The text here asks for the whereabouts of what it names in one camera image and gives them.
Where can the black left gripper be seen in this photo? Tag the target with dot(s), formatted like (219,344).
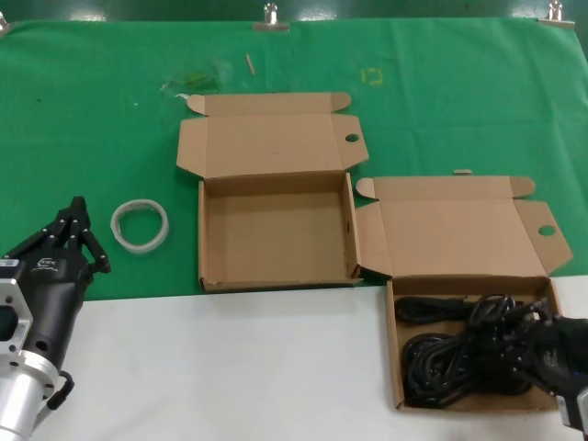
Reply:
(55,298)

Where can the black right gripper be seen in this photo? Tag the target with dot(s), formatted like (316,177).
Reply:
(560,353)

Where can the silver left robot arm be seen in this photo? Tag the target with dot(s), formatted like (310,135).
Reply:
(23,395)

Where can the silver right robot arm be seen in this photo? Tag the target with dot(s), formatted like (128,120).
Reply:
(576,409)

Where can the empty open cardboard box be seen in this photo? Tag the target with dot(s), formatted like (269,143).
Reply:
(275,239)

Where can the clear tape roll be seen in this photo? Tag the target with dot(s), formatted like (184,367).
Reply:
(140,248)

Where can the green table cloth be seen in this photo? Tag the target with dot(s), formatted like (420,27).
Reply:
(69,138)

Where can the small grey metal piece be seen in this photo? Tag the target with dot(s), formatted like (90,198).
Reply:
(462,172)

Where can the crumpled clear plastic scrap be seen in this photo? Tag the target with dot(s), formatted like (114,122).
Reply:
(197,78)

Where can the small wooden stick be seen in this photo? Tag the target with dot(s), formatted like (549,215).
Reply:
(250,64)

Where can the silver binder clip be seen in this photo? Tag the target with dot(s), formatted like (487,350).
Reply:
(556,19)
(271,25)

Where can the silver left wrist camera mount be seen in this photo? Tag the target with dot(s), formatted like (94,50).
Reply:
(11,321)

